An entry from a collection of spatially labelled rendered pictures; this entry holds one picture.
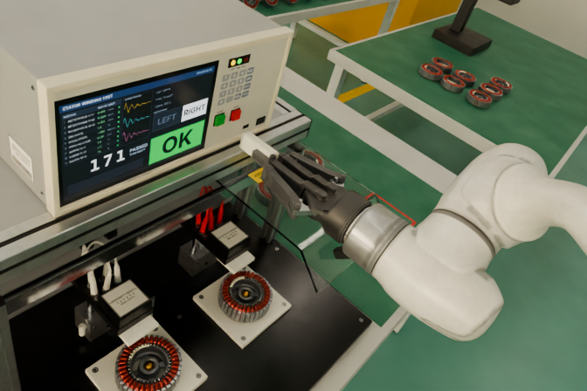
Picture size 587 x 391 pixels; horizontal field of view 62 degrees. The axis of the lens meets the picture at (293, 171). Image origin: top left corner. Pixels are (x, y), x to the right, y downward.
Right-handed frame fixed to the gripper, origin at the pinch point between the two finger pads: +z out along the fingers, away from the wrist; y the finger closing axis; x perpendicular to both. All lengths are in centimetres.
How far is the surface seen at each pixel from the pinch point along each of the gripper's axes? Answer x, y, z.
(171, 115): 4.2, -10.5, 9.4
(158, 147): -1.1, -12.3, 9.4
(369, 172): -43, 73, 7
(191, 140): -2.3, -5.6, 9.4
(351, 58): -42, 140, 61
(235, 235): -26.0, 4.6, 3.4
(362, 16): -90, 327, 160
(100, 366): -40.0, -25.7, 2.8
